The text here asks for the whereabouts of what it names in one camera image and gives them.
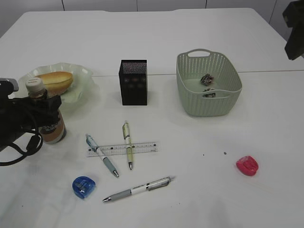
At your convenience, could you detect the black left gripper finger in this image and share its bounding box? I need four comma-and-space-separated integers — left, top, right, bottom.
27, 95, 62, 127

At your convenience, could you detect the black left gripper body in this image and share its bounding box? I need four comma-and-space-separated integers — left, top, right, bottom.
0, 97, 39, 146

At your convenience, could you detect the Nescafe coffee bottle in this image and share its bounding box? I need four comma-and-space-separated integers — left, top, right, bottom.
25, 77, 66, 144

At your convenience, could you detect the brown bread roll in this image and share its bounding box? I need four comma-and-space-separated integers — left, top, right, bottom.
36, 71, 73, 96

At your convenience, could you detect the blue pencil sharpener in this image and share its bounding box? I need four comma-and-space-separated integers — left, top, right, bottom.
72, 176, 96, 199

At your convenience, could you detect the paper ball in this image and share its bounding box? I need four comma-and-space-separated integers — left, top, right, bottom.
200, 74, 214, 86
202, 88, 216, 98

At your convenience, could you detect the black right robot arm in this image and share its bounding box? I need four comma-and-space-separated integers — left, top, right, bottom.
282, 0, 304, 60

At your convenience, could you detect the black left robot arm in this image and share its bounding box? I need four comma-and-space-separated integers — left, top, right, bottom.
0, 95, 62, 167

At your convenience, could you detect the pale green glass plate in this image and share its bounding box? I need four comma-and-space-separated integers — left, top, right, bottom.
14, 63, 93, 107

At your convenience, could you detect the blue white pen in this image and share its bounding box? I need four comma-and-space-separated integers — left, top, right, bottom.
85, 134, 119, 178

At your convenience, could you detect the green cream pen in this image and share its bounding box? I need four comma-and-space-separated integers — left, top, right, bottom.
122, 121, 133, 170

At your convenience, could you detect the black mesh pen holder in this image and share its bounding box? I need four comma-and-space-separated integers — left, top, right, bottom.
119, 60, 148, 106

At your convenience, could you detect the white grey pen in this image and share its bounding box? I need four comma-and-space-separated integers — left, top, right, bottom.
103, 176, 175, 202

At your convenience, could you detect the light green woven basket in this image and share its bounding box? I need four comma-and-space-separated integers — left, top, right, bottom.
176, 49, 242, 117

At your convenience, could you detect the red pencil sharpener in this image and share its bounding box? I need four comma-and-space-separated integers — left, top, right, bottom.
236, 156, 259, 176

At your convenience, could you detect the clear plastic ruler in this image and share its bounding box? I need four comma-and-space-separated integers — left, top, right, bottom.
86, 142, 158, 157

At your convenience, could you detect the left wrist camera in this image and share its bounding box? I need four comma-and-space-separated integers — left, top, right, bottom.
0, 78, 19, 99

